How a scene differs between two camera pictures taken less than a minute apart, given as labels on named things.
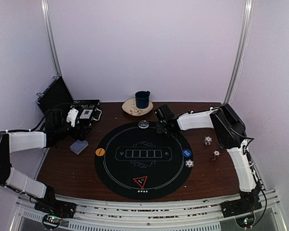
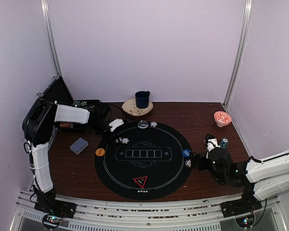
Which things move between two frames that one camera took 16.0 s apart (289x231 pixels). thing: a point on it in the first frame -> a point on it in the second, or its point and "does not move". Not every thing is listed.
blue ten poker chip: x=189 y=163 does not move
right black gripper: x=159 y=130 -> x=194 y=160
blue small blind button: x=186 y=153 does not move
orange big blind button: x=99 y=152 does not move
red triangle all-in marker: x=141 y=180 does not move
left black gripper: x=83 y=134 -> x=111 y=137
